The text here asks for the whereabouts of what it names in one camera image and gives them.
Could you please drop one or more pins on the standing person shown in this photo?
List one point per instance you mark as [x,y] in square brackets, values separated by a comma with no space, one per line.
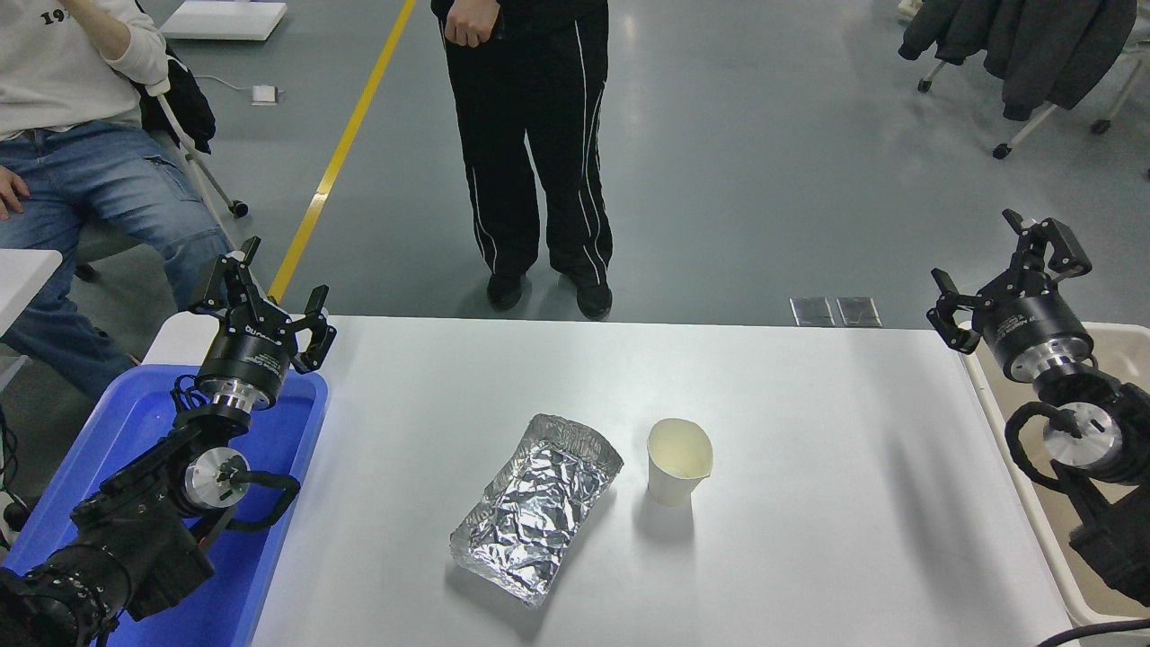
[521,135]

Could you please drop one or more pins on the seated person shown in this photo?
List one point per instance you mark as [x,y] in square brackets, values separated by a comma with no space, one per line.
[90,180]

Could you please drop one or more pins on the standing person's hand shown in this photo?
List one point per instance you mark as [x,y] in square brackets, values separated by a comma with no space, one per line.
[469,22]

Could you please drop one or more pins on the pale paper cup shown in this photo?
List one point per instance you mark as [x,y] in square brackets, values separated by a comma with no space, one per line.
[669,485]

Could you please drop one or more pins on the crumpled silver foil tray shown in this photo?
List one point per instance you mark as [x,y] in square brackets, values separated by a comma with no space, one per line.
[535,512]

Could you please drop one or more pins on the white frame wheeled chair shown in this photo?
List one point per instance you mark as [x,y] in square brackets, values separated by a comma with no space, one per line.
[193,153]

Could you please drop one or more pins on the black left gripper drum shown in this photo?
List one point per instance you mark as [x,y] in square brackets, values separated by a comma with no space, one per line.
[247,359]

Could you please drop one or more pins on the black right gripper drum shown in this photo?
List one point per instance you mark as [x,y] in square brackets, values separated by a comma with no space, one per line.
[1033,319]

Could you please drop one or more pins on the wheeled chair under coats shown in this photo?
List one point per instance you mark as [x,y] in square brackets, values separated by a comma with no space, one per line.
[1024,130]

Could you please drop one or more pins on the white power adapter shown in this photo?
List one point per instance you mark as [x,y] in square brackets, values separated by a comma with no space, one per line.
[264,94]

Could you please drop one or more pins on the blue plastic tray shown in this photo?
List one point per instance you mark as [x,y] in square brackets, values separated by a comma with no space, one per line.
[278,440]

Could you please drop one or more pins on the metal floor socket plate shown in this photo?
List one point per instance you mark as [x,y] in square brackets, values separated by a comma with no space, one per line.
[812,312]
[859,312]

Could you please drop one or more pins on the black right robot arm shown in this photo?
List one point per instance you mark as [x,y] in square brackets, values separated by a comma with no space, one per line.
[1114,539]

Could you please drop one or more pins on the black garment on chair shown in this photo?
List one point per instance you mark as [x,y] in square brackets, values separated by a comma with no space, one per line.
[184,108]

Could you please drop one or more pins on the seated person's hand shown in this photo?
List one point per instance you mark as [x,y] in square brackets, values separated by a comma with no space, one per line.
[9,193]

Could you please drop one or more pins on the large pale bin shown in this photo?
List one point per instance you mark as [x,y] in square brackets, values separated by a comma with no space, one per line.
[1123,359]

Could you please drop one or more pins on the flat white board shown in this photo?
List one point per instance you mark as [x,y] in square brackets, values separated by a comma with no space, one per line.
[225,20]

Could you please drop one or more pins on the small white side table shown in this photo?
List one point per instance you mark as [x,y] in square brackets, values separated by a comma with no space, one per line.
[22,279]

